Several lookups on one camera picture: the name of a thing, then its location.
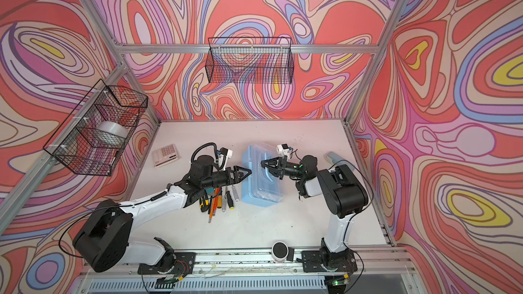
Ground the orange handled hex key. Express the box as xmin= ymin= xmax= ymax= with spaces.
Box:
xmin=208 ymin=189 xmax=221 ymax=223

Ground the red handled hex key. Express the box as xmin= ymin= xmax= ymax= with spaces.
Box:
xmin=208 ymin=197 xmax=215 ymax=223

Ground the light blue plastic toolbox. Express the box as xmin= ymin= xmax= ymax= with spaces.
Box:
xmin=240 ymin=146 xmax=285 ymax=208

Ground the yellow handled screwdriver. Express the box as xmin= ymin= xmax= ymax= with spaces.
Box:
xmin=217 ymin=189 xmax=223 ymax=209

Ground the round black white knob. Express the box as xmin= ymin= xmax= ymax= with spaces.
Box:
xmin=271 ymin=241 xmax=290 ymax=263

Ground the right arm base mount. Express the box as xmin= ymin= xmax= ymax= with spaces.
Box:
xmin=300 ymin=248 xmax=358 ymax=274

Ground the white tape roll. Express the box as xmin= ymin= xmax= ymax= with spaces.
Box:
xmin=95 ymin=121 xmax=129 ymax=148

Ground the aluminium front rail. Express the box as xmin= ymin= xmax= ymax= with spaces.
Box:
xmin=79 ymin=246 xmax=418 ymax=280

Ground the left black wire basket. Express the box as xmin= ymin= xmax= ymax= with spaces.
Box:
xmin=43 ymin=80 xmax=148 ymax=177

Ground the black wire basket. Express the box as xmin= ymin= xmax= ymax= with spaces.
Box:
xmin=43 ymin=80 xmax=148 ymax=177
xmin=205 ymin=36 xmax=294 ymax=85

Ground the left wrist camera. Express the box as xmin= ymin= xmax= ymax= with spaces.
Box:
xmin=218 ymin=148 xmax=233 ymax=169

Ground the yellow black utility knife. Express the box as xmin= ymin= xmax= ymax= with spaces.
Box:
xmin=199 ymin=195 xmax=209 ymax=212

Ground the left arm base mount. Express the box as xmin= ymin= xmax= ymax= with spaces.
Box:
xmin=138 ymin=252 xmax=196 ymax=276

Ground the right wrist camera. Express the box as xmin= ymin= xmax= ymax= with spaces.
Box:
xmin=276 ymin=144 xmax=293 ymax=159

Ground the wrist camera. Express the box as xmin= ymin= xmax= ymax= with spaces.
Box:
xmin=276 ymin=144 xmax=293 ymax=159
xmin=218 ymin=148 xmax=233 ymax=169

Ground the black yellow screwdriver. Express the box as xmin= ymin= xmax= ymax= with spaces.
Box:
xmin=226 ymin=189 xmax=234 ymax=210

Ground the grey blue stapler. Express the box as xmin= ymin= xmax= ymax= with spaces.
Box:
xmin=324 ymin=152 xmax=347 ymax=166

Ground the back black wire basket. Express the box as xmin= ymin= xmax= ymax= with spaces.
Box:
xmin=205 ymin=36 xmax=294 ymax=85

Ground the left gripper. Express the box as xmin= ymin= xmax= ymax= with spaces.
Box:
xmin=200 ymin=167 xmax=251 ymax=191

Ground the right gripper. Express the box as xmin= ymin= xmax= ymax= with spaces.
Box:
xmin=261 ymin=156 xmax=306 ymax=180

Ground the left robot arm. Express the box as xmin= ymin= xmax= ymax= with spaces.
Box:
xmin=73 ymin=142 xmax=252 ymax=274

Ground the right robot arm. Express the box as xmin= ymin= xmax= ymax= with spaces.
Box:
xmin=260 ymin=155 xmax=370 ymax=274

